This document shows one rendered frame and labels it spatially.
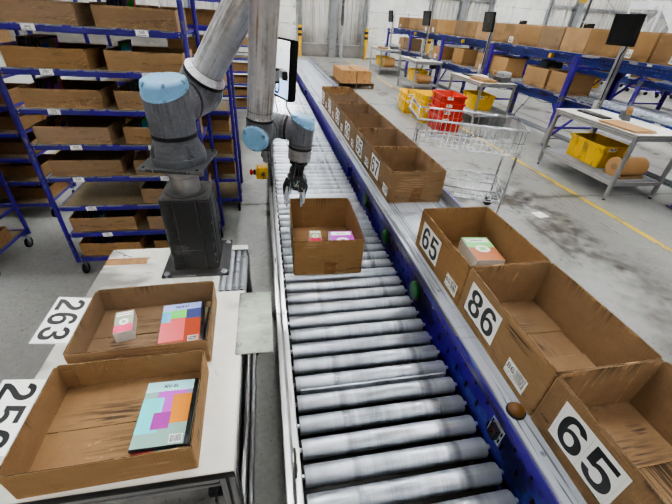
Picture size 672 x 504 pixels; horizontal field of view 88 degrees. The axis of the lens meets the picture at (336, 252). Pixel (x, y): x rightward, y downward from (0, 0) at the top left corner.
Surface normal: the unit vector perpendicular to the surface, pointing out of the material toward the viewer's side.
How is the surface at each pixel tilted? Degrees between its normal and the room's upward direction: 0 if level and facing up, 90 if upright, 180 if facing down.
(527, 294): 90
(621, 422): 0
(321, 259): 91
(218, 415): 0
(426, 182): 90
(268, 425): 0
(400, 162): 89
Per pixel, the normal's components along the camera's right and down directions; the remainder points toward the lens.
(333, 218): 0.15, 0.55
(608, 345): -0.98, 0.04
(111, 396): 0.06, -0.84
